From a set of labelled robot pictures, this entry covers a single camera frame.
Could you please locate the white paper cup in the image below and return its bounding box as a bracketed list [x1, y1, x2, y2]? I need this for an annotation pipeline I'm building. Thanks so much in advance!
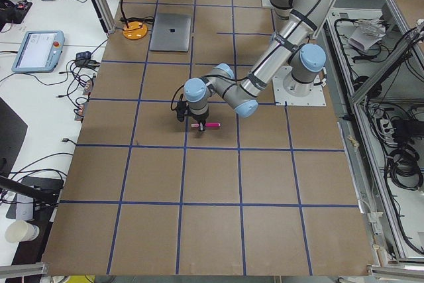
[5, 220, 40, 243]

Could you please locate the blue teach pendant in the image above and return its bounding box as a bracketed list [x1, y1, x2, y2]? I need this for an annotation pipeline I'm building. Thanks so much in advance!
[11, 30, 65, 74]

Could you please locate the silver laptop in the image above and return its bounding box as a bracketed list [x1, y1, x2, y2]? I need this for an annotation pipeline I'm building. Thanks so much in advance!
[150, 13, 191, 52]

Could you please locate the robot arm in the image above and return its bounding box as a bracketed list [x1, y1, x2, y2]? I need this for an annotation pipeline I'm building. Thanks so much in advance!
[174, 0, 330, 131]

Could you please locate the pink pen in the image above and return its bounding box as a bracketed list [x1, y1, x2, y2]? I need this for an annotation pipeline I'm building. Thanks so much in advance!
[191, 123, 221, 128]

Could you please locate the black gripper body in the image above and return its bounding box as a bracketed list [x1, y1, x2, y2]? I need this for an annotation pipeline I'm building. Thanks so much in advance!
[189, 107, 209, 121]

